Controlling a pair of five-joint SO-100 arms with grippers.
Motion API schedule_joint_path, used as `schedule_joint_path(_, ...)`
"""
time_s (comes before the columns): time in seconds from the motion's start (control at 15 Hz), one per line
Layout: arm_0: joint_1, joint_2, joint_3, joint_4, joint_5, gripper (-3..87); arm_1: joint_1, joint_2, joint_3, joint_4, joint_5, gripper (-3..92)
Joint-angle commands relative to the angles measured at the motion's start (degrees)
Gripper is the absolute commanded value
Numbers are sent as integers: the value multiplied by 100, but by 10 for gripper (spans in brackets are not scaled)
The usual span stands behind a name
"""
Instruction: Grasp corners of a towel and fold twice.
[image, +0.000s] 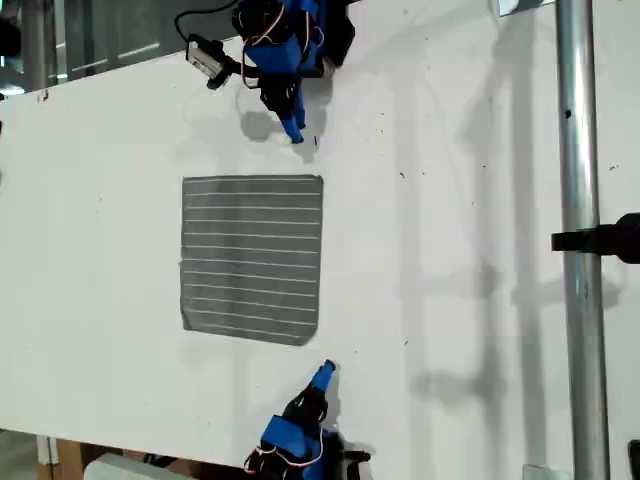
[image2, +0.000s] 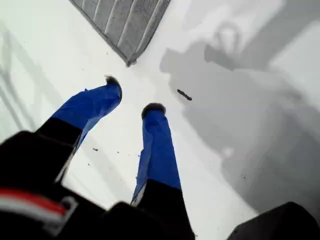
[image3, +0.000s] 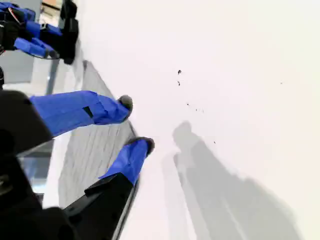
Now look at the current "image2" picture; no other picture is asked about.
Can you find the grey striped towel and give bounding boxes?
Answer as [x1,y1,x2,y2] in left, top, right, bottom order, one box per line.
[69,0,172,67]

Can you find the small dark lint scrap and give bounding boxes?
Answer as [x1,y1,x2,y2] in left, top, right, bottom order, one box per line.
[176,88,193,102]

